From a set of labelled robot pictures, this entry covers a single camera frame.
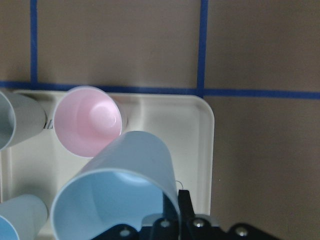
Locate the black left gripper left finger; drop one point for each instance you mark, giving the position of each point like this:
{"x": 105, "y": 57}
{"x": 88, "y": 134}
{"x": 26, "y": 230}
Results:
{"x": 169, "y": 213}

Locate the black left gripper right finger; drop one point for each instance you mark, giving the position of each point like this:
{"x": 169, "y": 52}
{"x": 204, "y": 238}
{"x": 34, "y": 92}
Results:
{"x": 185, "y": 205}

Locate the light blue plastic cup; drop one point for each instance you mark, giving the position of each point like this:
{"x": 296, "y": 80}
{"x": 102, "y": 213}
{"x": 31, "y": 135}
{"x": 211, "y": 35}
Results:
{"x": 123, "y": 184}

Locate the pink plastic cup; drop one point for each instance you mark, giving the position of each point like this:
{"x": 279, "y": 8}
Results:
{"x": 87, "y": 119}

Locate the grey plastic cup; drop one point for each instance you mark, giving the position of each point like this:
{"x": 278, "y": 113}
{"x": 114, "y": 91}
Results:
{"x": 21, "y": 118}

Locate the cream rabbit print tray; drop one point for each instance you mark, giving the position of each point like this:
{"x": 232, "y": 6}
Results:
{"x": 40, "y": 166}

